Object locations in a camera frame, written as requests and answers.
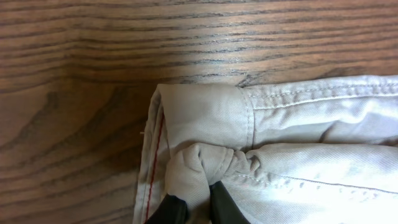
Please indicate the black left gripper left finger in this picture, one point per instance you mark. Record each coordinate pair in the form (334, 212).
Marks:
(171, 210)

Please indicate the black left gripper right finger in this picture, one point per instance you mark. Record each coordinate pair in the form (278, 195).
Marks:
(223, 209)

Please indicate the beige shorts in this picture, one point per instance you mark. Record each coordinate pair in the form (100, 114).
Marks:
(320, 151)

